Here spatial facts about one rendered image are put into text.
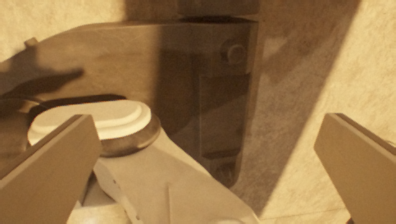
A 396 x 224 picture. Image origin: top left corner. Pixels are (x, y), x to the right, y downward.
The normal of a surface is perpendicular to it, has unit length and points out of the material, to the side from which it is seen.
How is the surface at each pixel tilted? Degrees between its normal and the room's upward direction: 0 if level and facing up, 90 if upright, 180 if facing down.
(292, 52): 0
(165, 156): 90
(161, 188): 90
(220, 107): 0
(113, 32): 0
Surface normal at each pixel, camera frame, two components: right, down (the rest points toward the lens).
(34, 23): 0.18, 0.49
